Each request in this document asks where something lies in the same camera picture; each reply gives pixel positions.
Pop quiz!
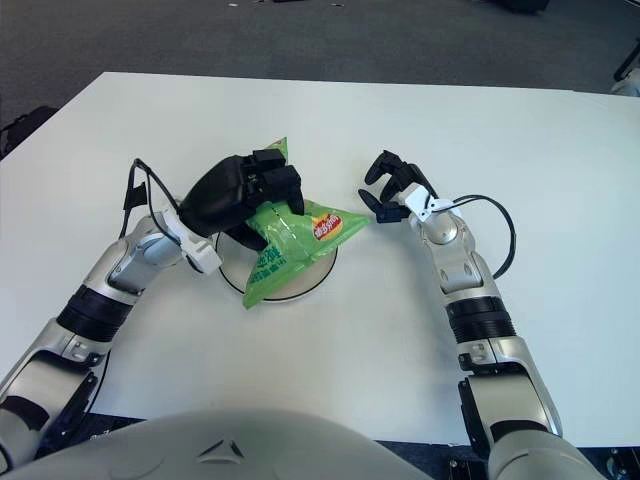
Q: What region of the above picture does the white and black equipment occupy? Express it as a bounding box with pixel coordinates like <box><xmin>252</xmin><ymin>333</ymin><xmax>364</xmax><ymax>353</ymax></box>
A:
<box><xmin>610</xmin><ymin>47</ymin><xmax>640</xmax><ymax>96</ymax></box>

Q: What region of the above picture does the white plate with black rim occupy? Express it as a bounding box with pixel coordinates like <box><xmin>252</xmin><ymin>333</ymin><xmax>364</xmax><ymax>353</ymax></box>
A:
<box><xmin>214</xmin><ymin>229</ymin><xmax>339</xmax><ymax>304</ymax></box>

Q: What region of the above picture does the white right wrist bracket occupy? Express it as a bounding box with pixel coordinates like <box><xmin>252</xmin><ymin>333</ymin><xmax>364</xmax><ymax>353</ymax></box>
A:
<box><xmin>403</xmin><ymin>182</ymin><xmax>454</xmax><ymax>224</ymax></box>

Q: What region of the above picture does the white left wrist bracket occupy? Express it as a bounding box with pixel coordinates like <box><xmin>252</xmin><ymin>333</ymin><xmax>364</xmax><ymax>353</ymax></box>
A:
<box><xmin>149</xmin><ymin>207</ymin><xmax>222</xmax><ymax>276</ymax></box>

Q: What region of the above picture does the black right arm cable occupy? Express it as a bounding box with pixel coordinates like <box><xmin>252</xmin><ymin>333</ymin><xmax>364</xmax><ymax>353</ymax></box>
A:
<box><xmin>444</xmin><ymin>194</ymin><xmax>516</xmax><ymax>279</ymax></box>

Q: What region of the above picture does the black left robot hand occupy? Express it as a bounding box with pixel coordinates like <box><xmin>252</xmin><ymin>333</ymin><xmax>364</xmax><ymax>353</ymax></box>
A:
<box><xmin>178</xmin><ymin>148</ymin><xmax>306</xmax><ymax>251</ymax></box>

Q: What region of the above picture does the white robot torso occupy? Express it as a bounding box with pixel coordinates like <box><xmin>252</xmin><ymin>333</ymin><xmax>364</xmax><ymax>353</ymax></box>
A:
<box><xmin>0</xmin><ymin>407</ymin><xmax>431</xmax><ymax>480</ymax></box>

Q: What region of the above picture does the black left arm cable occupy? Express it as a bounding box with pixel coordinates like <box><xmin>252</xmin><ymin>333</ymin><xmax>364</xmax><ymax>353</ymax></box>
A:
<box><xmin>89</xmin><ymin>158</ymin><xmax>184</xmax><ymax>416</ymax></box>

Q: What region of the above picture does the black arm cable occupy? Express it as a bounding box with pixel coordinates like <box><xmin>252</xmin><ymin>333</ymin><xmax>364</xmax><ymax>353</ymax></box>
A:
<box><xmin>89</xmin><ymin>158</ymin><xmax>184</xmax><ymax>416</ymax></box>
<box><xmin>444</xmin><ymin>194</ymin><xmax>516</xmax><ymax>279</ymax></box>

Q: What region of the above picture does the black backpack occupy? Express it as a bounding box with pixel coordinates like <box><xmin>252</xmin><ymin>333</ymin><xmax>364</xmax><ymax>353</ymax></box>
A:
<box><xmin>0</xmin><ymin>105</ymin><xmax>57</xmax><ymax>156</ymax></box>

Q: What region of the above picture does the green snack bag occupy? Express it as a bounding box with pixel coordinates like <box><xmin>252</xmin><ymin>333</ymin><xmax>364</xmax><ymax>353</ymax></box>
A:
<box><xmin>242</xmin><ymin>134</ymin><xmax>371</xmax><ymax>311</ymax></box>

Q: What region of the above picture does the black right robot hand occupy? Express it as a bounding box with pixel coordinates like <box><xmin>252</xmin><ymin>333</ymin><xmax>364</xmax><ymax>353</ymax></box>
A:
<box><xmin>357</xmin><ymin>149</ymin><xmax>436</xmax><ymax>224</ymax></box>

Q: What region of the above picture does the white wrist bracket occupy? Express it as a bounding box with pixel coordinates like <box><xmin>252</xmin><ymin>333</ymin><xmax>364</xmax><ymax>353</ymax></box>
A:
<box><xmin>149</xmin><ymin>207</ymin><xmax>222</xmax><ymax>276</ymax></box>
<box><xmin>403</xmin><ymin>182</ymin><xmax>454</xmax><ymax>224</ymax></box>

